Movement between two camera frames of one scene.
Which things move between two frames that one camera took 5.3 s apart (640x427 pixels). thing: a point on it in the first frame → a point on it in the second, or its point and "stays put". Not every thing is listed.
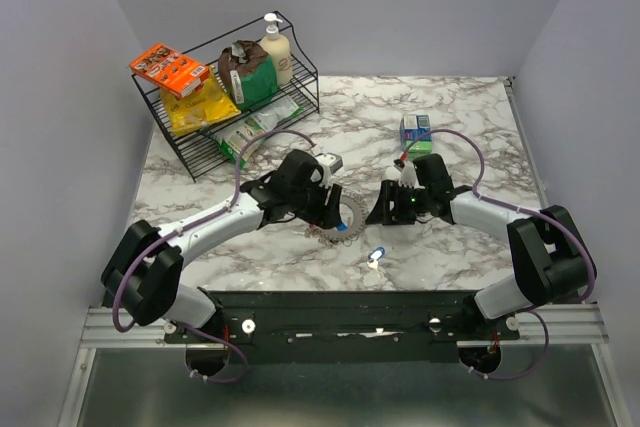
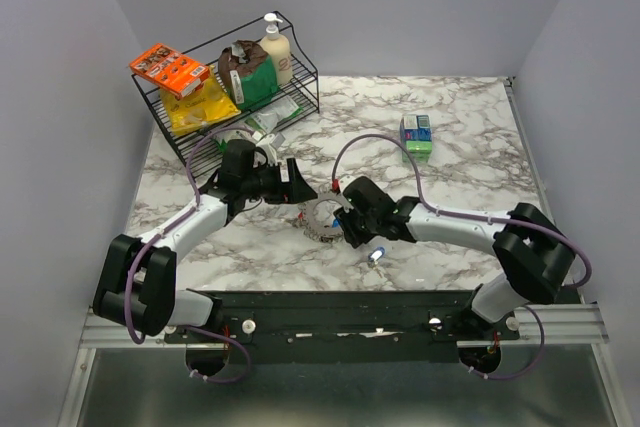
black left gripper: (327, 216) → (297, 190)
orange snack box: (169, 70) stays put
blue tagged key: (373, 258) stays put
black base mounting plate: (342, 327) stays put
